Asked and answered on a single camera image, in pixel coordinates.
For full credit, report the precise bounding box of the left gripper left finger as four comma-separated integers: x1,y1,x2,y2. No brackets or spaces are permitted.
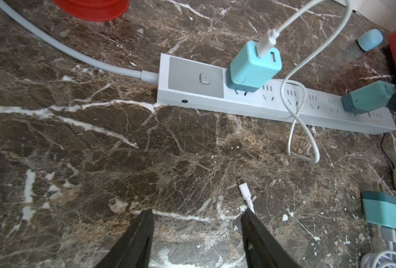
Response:
96,209,154,268

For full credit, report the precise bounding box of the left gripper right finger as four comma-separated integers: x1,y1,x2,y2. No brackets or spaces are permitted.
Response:
241,208,299,268

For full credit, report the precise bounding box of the teal charger with black cable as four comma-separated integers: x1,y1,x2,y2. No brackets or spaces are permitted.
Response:
341,81,396,114

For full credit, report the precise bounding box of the black usb cable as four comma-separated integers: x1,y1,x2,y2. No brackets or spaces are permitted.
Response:
379,132,396,170

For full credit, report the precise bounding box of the blue earbud case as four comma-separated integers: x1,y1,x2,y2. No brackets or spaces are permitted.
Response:
357,29,383,51

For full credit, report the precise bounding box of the red metal cup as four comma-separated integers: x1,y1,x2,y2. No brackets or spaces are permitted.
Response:
53,0,130,22

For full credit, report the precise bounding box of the white usb cable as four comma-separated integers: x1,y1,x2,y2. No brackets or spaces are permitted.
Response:
255,0,353,165

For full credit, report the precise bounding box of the power strip white cord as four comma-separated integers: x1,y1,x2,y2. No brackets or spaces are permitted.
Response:
0,0,160,84

